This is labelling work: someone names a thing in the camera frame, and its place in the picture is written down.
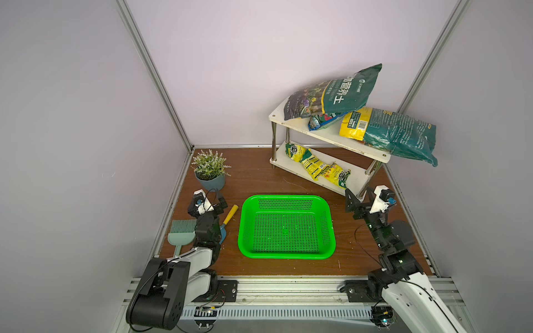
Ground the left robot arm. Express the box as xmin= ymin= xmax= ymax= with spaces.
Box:
xmin=125 ymin=190 xmax=228 ymax=332

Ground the teal plastic dustpan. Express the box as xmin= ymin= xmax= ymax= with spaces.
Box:
xmin=167 ymin=219 xmax=197 ymax=257

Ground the colourful flower fertilizer bag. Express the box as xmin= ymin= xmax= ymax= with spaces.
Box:
xmin=308 ymin=112 xmax=346 ymax=131

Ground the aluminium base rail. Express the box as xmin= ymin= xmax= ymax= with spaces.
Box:
xmin=112 ymin=275 xmax=471 ymax=333

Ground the white two-tier shelf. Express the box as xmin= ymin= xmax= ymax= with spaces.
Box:
xmin=269 ymin=100 xmax=391 ymax=201

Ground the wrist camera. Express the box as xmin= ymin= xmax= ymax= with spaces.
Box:
xmin=192 ymin=190 xmax=214 ymax=215
xmin=369 ymin=185 xmax=397 ymax=214

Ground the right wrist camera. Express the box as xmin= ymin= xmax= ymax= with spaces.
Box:
xmin=369 ymin=185 xmax=397 ymax=214

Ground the aluminium corner profile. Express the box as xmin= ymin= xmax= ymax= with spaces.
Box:
xmin=115 ymin=0 xmax=194 ymax=154

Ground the teal garden fork yellow handle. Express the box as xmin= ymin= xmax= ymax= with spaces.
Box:
xmin=219 ymin=205 xmax=239 ymax=244

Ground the green plastic basket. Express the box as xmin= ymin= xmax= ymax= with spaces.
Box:
xmin=238 ymin=195 xmax=337 ymax=260

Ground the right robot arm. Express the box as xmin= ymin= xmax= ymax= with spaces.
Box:
xmin=345 ymin=185 xmax=466 ymax=332

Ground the green yellow large fertilizer bag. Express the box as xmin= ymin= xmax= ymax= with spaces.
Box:
xmin=340 ymin=107 xmax=438 ymax=167

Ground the dark green soil bag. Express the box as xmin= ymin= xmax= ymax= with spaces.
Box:
xmin=284 ymin=63 xmax=383 ymax=120

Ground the small green yellow fertilizer packet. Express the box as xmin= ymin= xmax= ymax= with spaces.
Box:
xmin=322 ymin=163 xmax=351 ymax=189

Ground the potted lavender plant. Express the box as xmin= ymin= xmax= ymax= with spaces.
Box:
xmin=192 ymin=149 xmax=230 ymax=191

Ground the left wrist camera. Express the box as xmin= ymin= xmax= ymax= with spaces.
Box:
xmin=192 ymin=190 xmax=214 ymax=215

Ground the left yellow green fertilizer packet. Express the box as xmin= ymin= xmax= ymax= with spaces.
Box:
xmin=285 ymin=143 xmax=312 ymax=163

